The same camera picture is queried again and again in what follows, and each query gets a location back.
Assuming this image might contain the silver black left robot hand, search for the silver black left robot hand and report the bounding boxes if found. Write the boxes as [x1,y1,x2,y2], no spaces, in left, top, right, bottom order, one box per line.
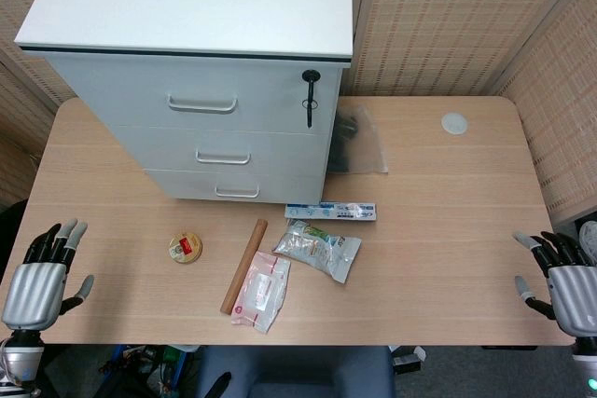
[1,218,95,330]

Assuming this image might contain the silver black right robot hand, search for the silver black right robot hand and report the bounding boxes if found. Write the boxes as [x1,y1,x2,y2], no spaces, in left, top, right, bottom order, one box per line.
[512,229,597,337]

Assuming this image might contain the white drawer of medium height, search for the white drawer of medium height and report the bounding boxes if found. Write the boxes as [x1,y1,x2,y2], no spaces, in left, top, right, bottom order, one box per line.
[111,125,334,175]

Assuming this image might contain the large white drawer with lock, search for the large white drawer with lock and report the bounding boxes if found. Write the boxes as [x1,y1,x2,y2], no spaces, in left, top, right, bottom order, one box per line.
[46,52,344,136]

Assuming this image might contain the low white drawer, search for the low white drawer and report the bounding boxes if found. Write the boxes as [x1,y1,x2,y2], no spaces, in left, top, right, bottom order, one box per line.
[143,167,328,203]

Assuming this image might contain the black key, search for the black key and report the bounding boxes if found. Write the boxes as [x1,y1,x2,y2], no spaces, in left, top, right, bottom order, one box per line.
[300,69,323,130]

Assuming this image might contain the white sneaker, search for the white sneaker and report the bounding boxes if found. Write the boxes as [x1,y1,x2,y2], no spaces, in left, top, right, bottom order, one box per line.
[577,220,597,265]

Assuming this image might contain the woven bamboo partition screen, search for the woven bamboo partition screen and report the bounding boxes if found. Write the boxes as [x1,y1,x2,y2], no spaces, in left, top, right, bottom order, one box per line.
[0,0,64,211]
[493,15,597,225]
[342,0,597,97]

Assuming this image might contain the round gold tin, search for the round gold tin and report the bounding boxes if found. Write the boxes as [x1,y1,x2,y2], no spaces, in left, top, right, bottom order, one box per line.
[168,230,205,266]

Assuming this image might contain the wooden rolling pin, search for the wooden rolling pin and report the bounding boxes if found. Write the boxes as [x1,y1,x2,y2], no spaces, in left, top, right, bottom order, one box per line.
[219,218,269,316]

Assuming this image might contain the pink white wet wipes pack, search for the pink white wet wipes pack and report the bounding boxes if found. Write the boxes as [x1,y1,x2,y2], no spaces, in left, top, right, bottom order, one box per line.
[230,251,292,335]

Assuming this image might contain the crumpled white snack bag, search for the crumpled white snack bag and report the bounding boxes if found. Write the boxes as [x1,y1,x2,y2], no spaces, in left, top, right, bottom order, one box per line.
[271,218,363,284]

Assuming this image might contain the blue white toothpaste box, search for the blue white toothpaste box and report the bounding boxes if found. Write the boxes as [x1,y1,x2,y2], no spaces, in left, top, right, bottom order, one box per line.
[284,201,378,224]

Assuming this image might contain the clear plastic bag black contents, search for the clear plastic bag black contents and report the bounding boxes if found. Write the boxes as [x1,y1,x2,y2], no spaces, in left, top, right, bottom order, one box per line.
[330,104,390,176]

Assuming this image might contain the colourful cable bundle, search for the colourful cable bundle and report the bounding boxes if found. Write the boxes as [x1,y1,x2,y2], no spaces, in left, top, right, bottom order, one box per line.
[92,345,201,398]

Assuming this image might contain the round white cable grommet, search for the round white cable grommet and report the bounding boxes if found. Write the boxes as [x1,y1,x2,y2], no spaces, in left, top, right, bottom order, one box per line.
[440,112,469,137]

